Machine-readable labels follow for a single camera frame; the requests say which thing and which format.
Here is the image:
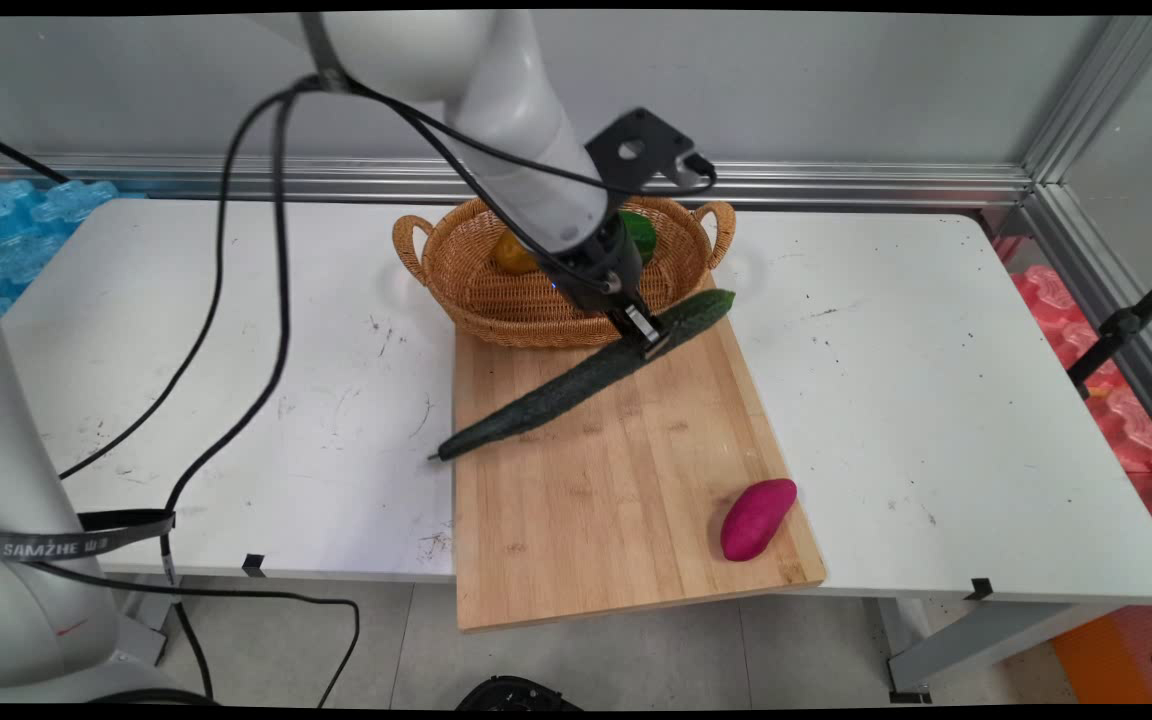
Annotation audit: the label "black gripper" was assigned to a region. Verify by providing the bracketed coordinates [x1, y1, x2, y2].
[540, 214, 673, 362]

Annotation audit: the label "long dark green cucumber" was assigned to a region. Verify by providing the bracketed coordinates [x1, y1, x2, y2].
[428, 289, 737, 464]

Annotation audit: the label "green bell pepper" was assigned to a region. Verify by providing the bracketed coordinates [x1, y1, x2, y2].
[620, 209, 659, 264]

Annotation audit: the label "yellow bell pepper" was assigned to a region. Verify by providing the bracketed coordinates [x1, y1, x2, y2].
[492, 230, 543, 277]

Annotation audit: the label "light wooden cutting board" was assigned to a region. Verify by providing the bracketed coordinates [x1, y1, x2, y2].
[453, 275, 828, 633]

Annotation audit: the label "purple sweet potato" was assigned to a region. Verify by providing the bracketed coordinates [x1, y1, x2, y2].
[720, 478, 799, 563]

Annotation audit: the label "round black floor object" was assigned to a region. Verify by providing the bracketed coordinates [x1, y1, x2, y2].
[456, 675, 582, 712]

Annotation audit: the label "grey metal table leg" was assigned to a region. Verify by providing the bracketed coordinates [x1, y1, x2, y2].
[876, 597, 1122, 704]
[116, 574, 185, 669]

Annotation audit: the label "black tripod stand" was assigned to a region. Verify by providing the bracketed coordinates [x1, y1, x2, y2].
[1066, 256, 1152, 399]

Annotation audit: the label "red foam mats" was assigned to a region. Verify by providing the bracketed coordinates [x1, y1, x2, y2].
[994, 234, 1152, 591]

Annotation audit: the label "orange floor object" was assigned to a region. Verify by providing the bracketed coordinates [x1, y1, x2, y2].
[1050, 612, 1152, 705]

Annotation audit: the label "blue foam mats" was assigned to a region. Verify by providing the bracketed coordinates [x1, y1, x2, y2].
[0, 178, 149, 317]

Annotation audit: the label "woven wicker basket with handles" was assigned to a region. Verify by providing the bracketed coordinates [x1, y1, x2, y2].
[393, 195, 737, 349]

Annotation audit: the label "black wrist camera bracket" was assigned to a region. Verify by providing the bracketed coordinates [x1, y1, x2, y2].
[584, 107, 718, 197]

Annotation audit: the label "black cable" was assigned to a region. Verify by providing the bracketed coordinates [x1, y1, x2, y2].
[371, 98, 627, 296]
[344, 78, 719, 197]
[161, 90, 299, 701]
[24, 558, 362, 708]
[58, 78, 329, 482]
[0, 123, 72, 186]

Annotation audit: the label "long aluminium frame rail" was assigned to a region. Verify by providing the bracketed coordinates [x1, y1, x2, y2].
[0, 152, 1037, 209]

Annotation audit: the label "aluminium frame corner posts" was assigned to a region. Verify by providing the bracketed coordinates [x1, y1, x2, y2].
[1019, 14, 1152, 466]

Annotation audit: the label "grey SAMZHE velcro strap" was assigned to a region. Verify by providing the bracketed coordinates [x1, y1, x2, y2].
[0, 508, 179, 563]

